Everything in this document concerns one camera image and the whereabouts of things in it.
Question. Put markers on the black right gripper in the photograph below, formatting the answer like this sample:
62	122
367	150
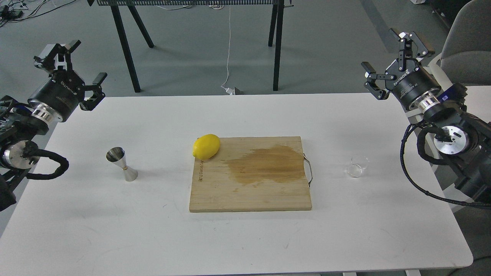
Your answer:
412	84

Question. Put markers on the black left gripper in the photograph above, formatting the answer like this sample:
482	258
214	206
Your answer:
60	91

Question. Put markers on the steel double jigger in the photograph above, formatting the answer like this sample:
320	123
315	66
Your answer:
117	156

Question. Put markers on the small clear glass cup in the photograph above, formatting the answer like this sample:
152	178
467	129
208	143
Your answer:
356	166

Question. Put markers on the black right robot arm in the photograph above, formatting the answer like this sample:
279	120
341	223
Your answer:
448	134

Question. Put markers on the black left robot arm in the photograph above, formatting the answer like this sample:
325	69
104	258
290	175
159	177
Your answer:
20	155

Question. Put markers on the grey office chair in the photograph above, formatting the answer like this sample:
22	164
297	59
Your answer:
466	54

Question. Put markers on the yellow lemon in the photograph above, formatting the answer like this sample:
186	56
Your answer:
206	146

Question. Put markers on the bamboo cutting board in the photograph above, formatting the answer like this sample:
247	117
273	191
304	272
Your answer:
252	174

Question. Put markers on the black metal table frame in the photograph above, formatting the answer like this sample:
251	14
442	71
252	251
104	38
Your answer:
146	27

